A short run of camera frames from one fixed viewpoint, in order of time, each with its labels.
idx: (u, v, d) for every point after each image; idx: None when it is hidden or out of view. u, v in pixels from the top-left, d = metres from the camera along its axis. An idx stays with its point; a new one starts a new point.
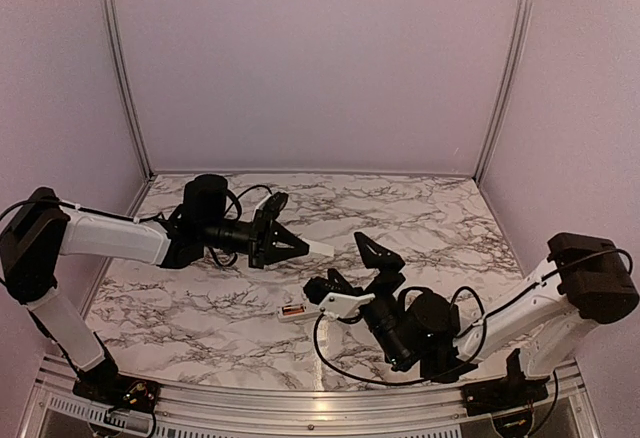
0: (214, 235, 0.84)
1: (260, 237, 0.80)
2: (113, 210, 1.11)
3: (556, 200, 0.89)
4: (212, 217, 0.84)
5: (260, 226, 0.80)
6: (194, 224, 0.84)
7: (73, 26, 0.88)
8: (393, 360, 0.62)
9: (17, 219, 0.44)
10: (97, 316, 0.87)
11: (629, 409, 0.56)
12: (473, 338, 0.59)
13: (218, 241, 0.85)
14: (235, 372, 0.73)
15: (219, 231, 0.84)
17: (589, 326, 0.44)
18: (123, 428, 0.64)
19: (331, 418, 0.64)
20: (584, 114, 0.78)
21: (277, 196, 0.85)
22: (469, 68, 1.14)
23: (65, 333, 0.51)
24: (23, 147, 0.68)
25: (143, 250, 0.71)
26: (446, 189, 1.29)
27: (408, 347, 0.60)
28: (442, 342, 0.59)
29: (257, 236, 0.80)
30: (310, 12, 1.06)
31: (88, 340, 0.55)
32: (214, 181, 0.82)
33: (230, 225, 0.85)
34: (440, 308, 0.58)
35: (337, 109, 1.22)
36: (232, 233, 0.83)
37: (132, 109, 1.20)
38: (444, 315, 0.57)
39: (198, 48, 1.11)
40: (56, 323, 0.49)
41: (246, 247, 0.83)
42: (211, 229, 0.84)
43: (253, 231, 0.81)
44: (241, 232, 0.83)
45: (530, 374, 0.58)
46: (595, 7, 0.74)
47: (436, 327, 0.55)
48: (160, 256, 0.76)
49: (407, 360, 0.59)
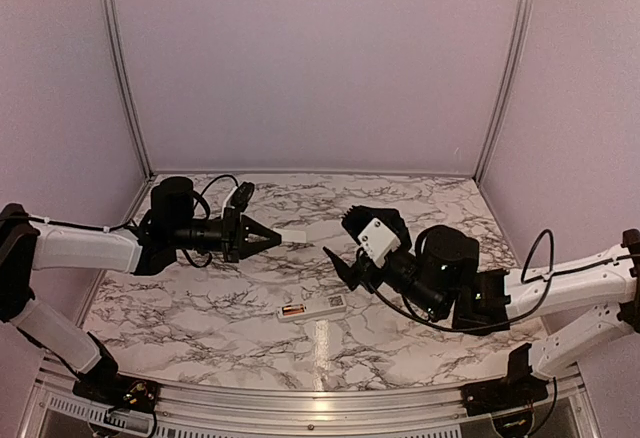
0: (186, 237, 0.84)
1: (231, 236, 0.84)
2: (112, 209, 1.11)
3: (557, 200, 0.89)
4: (180, 220, 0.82)
5: (230, 224, 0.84)
6: (164, 229, 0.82)
7: (73, 25, 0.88)
8: (429, 309, 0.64)
9: None
10: (97, 316, 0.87)
11: (629, 409, 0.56)
12: (529, 291, 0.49)
13: (191, 243, 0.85)
14: (235, 372, 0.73)
15: (190, 233, 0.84)
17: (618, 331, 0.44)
18: (123, 428, 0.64)
19: (331, 419, 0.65)
20: (585, 114, 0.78)
21: (244, 188, 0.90)
22: (470, 68, 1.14)
23: (54, 339, 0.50)
24: (23, 147, 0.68)
25: (113, 263, 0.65)
26: (446, 189, 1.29)
27: (438, 291, 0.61)
28: (464, 276, 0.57)
29: (228, 234, 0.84)
30: (310, 12, 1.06)
31: (81, 342, 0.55)
32: (180, 183, 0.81)
33: (200, 225, 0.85)
34: (457, 241, 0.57)
35: (337, 109, 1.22)
36: (204, 232, 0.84)
37: (132, 109, 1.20)
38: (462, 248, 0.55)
39: (198, 48, 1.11)
40: (44, 330, 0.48)
41: (219, 245, 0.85)
42: (182, 232, 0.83)
43: (224, 229, 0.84)
44: (212, 230, 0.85)
45: (538, 369, 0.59)
46: (595, 7, 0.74)
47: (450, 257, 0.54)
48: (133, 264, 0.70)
49: (441, 303, 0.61)
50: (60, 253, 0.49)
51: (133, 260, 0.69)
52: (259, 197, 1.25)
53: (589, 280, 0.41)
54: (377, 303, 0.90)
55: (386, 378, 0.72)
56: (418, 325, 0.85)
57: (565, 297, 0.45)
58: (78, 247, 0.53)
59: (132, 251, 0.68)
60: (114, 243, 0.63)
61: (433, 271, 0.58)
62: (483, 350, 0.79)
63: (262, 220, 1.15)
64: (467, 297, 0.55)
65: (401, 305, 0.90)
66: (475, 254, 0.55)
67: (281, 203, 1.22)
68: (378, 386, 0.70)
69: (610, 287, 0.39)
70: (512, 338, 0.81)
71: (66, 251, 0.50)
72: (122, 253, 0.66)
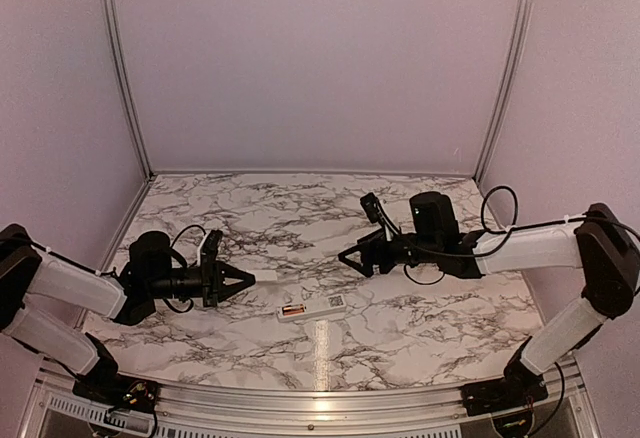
0: (165, 287, 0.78)
1: (212, 281, 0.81)
2: (112, 209, 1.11)
3: (557, 200, 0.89)
4: (158, 270, 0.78)
5: (210, 268, 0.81)
6: (139, 279, 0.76)
7: (73, 24, 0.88)
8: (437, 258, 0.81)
9: None
10: (97, 316, 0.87)
11: (628, 409, 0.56)
12: (490, 242, 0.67)
13: (168, 293, 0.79)
14: (235, 372, 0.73)
15: (170, 282, 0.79)
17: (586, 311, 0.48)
18: (123, 428, 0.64)
19: (332, 419, 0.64)
20: (585, 114, 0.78)
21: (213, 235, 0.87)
22: (470, 67, 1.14)
23: (47, 345, 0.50)
24: (23, 147, 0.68)
25: (100, 306, 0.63)
26: (446, 190, 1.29)
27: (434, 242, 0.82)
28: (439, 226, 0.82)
29: (209, 279, 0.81)
30: (310, 11, 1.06)
31: (78, 346, 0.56)
32: (156, 238, 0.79)
33: (179, 272, 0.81)
34: (435, 197, 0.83)
35: (337, 108, 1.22)
36: (183, 280, 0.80)
37: (132, 109, 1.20)
38: (433, 200, 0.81)
39: (199, 48, 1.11)
40: (35, 338, 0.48)
41: (200, 291, 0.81)
42: (161, 281, 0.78)
43: (204, 274, 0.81)
44: (191, 278, 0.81)
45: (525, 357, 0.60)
46: (595, 6, 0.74)
47: (420, 202, 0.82)
48: (115, 311, 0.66)
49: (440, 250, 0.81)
50: (49, 284, 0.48)
51: (114, 308, 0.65)
52: (259, 197, 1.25)
53: (542, 235, 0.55)
54: (377, 303, 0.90)
55: (387, 378, 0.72)
56: (418, 325, 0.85)
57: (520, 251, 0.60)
58: (70, 282, 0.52)
59: (117, 300, 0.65)
60: (103, 286, 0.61)
61: (419, 222, 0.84)
62: (483, 350, 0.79)
63: (262, 220, 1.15)
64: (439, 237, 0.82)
65: (401, 305, 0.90)
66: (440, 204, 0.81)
67: (281, 203, 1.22)
68: (379, 385, 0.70)
69: (554, 242, 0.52)
70: (512, 338, 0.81)
71: (57, 283, 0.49)
72: (108, 299, 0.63)
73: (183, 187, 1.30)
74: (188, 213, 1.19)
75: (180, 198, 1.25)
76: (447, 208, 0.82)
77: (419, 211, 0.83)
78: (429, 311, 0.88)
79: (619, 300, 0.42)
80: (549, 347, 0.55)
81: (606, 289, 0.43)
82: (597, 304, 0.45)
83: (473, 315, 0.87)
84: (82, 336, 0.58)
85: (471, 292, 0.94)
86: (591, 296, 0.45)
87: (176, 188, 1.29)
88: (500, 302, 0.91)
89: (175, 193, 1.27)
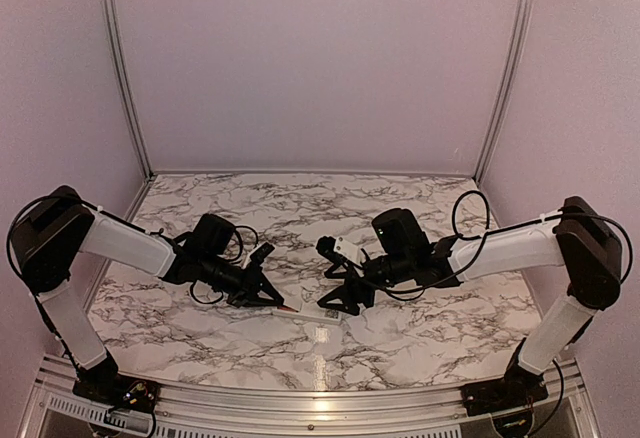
0: (209, 271, 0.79)
1: (249, 290, 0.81)
2: (112, 209, 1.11)
3: (557, 198, 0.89)
4: (210, 253, 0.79)
5: (253, 279, 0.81)
6: (196, 250, 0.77)
7: (72, 25, 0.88)
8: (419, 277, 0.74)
9: (37, 212, 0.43)
10: (97, 316, 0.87)
11: (628, 409, 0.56)
12: (465, 251, 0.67)
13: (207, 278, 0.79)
14: (235, 372, 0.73)
15: (214, 269, 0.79)
17: (585, 315, 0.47)
18: (122, 428, 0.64)
19: (331, 418, 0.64)
20: (584, 115, 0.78)
21: (266, 247, 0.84)
22: (470, 67, 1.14)
23: (69, 330, 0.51)
24: (20, 145, 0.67)
25: (147, 265, 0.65)
26: (446, 189, 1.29)
27: (409, 258, 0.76)
28: (406, 243, 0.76)
29: (248, 287, 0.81)
30: (309, 8, 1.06)
31: (90, 340, 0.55)
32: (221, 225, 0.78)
33: (224, 264, 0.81)
34: (397, 213, 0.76)
35: (336, 106, 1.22)
36: (225, 274, 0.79)
37: (132, 108, 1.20)
38: (395, 215, 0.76)
39: (198, 46, 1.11)
40: (59, 317, 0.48)
41: (233, 291, 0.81)
42: (207, 265, 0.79)
43: (244, 280, 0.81)
44: (232, 274, 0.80)
45: (523, 360, 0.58)
46: (595, 7, 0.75)
47: (383, 222, 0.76)
48: (164, 269, 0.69)
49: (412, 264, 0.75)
50: (100, 243, 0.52)
51: (164, 267, 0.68)
52: (259, 197, 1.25)
53: (522, 236, 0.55)
54: (377, 304, 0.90)
55: (386, 378, 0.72)
56: (418, 325, 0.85)
57: (495, 253, 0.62)
58: (116, 244, 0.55)
59: (166, 257, 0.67)
60: (154, 245, 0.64)
61: (383, 239, 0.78)
62: (483, 350, 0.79)
63: (262, 220, 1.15)
64: (410, 251, 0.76)
65: (401, 305, 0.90)
66: (402, 217, 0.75)
67: (281, 203, 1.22)
68: (378, 386, 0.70)
69: (540, 241, 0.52)
70: (512, 338, 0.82)
71: (108, 241, 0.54)
72: (153, 260, 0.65)
73: (183, 187, 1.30)
74: (188, 213, 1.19)
75: (181, 198, 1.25)
76: (413, 221, 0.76)
77: (384, 231, 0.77)
78: (429, 311, 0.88)
79: (604, 291, 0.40)
80: (549, 351, 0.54)
81: (585, 281, 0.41)
82: (583, 297, 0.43)
83: (473, 315, 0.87)
84: (94, 336, 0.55)
85: (471, 292, 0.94)
86: (577, 294, 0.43)
87: (176, 188, 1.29)
88: (500, 302, 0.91)
89: (175, 193, 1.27)
